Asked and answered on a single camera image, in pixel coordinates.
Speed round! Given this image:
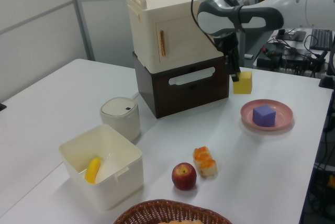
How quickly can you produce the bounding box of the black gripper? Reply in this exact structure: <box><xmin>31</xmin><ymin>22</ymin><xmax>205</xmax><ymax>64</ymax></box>
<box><xmin>212</xmin><ymin>32</ymin><xmax>241</xmax><ymax>83</ymax></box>

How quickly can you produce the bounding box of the yellow cube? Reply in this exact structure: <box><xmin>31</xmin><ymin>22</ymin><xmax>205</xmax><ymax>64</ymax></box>
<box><xmin>232</xmin><ymin>71</ymin><xmax>253</xmax><ymax>95</ymax></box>

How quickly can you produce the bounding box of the purple cube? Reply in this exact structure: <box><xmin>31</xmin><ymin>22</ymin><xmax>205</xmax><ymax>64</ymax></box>
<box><xmin>252</xmin><ymin>105</ymin><xmax>277</xmax><ymax>127</ymax></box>

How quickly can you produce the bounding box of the black electronics box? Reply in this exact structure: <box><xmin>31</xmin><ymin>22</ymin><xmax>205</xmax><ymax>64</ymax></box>
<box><xmin>256</xmin><ymin>42</ymin><xmax>286</xmax><ymax>71</ymax></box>

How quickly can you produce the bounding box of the dark brown drawer box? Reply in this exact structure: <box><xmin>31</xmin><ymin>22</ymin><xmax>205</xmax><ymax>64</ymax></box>
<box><xmin>132</xmin><ymin>51</ymin><xmax>231</xmax><ymax>119</ymax></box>

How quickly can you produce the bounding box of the black monitor stand base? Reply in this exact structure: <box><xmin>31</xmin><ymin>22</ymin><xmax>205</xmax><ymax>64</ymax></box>
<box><xmin>274</xmin><ymin>28</ymin><xmax>307</xmax><ymax>42</ymax></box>

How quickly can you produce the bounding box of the pink plate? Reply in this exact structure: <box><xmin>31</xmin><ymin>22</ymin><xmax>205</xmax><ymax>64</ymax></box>
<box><xmin>240</xmin><ymin>99</ymin><xmax>294</xmax><ymax>131</ymax></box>

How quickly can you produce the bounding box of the cream plastic cabinet box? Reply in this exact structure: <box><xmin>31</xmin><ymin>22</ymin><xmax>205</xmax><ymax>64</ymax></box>
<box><xmin>126</xmin><ymin>0</ymin><xmax>228</xmax><ymax>73</ymax></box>

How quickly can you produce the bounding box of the black computer keyboard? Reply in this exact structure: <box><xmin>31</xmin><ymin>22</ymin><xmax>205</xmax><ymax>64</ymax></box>
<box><xmin>309</xmin><ymin>28</ymin><xmax>334</xmax><ymax>51</ymax></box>

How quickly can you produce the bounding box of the toy bread with orange topping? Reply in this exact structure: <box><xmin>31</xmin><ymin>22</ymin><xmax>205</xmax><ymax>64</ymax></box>
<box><xmin>193</xmin><ymin>145</ymin><xmax>218</xmax><ymax>177</ymax></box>

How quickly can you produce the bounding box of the red toy apple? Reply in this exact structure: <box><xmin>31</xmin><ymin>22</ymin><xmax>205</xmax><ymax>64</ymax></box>
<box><xmin>171</xmin><ymin>162</ymin><xmax>197</xmax><ymax>191</ymax></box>

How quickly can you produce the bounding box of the small cream lidded bin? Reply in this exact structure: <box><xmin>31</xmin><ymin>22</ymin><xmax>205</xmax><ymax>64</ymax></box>
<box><xmin>99</xmin><ymin>96</ymin><xmax>142</xmax><ymax>143</ymax></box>

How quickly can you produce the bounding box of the brown wicker basket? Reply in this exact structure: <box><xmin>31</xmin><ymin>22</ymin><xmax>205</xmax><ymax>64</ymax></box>
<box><xmin>113</xmin><ymin>199</ymin><xmax>233</xmax><ymax>224</ymax></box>

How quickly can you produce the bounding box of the white open plastic container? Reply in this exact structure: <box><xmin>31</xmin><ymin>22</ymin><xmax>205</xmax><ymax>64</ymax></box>
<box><xmin>58</xmin><ymin>124</ymin><xmax>144</xmax><ymax>211</ymax></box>

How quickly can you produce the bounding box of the yellow toy banana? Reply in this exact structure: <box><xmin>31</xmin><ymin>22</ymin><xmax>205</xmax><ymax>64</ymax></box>
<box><xmin>84</xmin><ymin>156</ymin><xmax>102</xmax><ymax>184</ymax></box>

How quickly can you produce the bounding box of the white drawer handle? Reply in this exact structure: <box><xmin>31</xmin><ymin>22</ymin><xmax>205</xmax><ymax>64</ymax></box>
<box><xmin>168</xmin><ymin>66</ymin><xmax>216</xmax><ymax>87</ymax></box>

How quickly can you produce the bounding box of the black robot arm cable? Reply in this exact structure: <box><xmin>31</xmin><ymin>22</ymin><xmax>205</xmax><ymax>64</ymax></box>
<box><xmin>190</xmin><ymin>0</ymin><xmax>222</xmax><ymax>51</ymax></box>

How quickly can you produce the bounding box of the orange wooden door handle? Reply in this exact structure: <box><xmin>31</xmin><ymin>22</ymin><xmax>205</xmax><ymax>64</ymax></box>
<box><xmin>158</xmin><ymin>30</ymin><xmax>169</xmax><ymax>58</ymax></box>

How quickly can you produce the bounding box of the black clamp post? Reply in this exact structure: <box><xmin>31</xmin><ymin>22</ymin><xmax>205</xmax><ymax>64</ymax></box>
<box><xmin>318</xmin><ymin>48</ymin><xmax>335</xmax><ymax>88</ymax></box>

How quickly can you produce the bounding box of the grey partition post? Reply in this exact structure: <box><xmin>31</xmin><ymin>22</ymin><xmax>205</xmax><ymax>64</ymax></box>
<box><xmin>65</xmin><ymin>0</ymin><xmax>95</xmax><ymax>61</ymax></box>

